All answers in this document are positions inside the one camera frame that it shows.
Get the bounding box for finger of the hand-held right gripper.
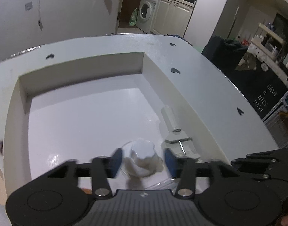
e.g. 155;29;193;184
231;159;288;182
246;144;288;163

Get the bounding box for grey clamp block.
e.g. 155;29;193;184
163;129;202;163

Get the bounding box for white cardboard box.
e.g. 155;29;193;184
4;51;232;196

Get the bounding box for dark chair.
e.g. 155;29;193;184
202;35;249;72

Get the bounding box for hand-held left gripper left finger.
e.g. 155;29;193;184
28;148;123;199

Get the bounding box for white kitchen base cabinets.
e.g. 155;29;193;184
150;0;195;37

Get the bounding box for white knob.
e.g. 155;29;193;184
120;138;163;177

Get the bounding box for black printed cloth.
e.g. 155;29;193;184
225;59;288;120

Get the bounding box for white washing machine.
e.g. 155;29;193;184
136;0;160;34

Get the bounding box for hanging cable with plug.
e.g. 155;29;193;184
36;0;44;31

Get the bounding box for small white cylinder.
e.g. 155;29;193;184
160;107;182;132

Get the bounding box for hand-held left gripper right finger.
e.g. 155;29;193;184
165;148;253;199

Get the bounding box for clear plastic case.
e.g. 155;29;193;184
144;178;182;191

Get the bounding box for white shelf with bottles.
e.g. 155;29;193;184
250;22;288;85

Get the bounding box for mop handle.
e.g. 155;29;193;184
231;6;240;39

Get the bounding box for green bag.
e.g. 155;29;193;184
129;8;138;27

